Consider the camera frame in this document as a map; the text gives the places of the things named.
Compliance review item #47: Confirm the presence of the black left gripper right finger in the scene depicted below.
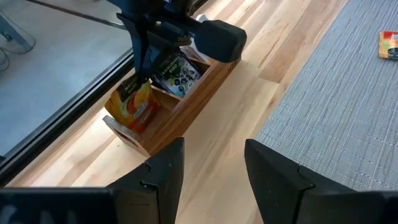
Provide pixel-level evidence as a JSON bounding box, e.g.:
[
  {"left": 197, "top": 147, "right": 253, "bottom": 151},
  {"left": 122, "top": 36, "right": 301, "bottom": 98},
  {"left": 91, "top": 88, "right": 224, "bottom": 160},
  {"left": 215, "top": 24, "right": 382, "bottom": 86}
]
[{"left": 244, "top": 138, "right": 398, "bottom": 224}]

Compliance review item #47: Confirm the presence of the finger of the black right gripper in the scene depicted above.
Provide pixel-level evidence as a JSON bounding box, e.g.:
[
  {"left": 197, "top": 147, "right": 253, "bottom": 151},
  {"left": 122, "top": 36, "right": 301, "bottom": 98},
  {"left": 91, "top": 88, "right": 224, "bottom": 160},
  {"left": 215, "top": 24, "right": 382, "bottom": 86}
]
[
  {"left": 117, "top": 14, "right": 150, "bottom": 85},
  {"left": 146, "top": 32, "right": 164, "bottom": 74}
]

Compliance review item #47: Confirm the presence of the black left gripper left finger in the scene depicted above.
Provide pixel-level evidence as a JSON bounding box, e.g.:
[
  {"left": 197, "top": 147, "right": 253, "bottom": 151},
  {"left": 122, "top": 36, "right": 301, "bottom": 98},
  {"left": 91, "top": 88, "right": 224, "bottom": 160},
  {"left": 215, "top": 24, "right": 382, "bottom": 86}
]
[{"left": 0, "top": 137, "right": 185, "bottom": 224}]

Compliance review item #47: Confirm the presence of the dark purple tea packet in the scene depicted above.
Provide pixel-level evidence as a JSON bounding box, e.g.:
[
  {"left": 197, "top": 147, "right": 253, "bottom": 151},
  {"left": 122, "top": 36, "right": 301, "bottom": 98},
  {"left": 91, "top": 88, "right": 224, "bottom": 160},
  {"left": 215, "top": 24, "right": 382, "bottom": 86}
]
[{"left": 154, "top": 53, "right": 203, "bottom": 99}]

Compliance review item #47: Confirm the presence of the yellow red tea packet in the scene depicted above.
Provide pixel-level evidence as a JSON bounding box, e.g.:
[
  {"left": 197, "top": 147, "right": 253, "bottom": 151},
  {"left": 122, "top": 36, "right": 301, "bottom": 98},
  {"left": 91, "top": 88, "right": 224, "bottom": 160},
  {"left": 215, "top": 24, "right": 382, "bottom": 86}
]
[
  {"left": 103, "top": 73, "right": 161, "bottom": 135},
  {"left": 377, "top": 30, "right": 398, "bottom": 61}
]

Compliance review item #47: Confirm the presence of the wooden tea organizer box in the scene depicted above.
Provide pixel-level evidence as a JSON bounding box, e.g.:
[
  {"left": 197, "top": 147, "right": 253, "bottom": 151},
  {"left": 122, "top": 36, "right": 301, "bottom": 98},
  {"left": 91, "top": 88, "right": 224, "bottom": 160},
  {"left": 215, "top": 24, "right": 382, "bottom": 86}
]
[{"left": 102, "top": 54, "right": 243, "bottom": 158}]

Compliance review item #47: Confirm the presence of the grey woven placemat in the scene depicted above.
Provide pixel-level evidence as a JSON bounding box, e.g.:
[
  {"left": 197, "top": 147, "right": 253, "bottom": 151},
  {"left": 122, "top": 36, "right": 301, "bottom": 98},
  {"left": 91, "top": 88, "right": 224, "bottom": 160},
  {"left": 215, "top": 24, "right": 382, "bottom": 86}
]
[{"left": 254, "top": 0, "right": 398, "bottom": 193}]

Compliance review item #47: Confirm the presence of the grey metal stand leg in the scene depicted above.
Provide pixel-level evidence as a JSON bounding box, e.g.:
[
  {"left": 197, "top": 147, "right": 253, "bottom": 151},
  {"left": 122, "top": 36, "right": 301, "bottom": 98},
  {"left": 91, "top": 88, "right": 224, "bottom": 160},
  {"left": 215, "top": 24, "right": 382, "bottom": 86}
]
[{"left": 0, "top": 9, "right": 37, "bottom": 54}]

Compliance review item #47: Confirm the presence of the black aluminium table frame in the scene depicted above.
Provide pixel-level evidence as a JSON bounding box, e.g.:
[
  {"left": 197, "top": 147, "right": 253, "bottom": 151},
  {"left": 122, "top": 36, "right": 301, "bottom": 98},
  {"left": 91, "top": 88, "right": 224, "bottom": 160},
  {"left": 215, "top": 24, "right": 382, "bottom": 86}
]
[{"left": 0, "top": 46, "right": 137, "bottom": 187}]

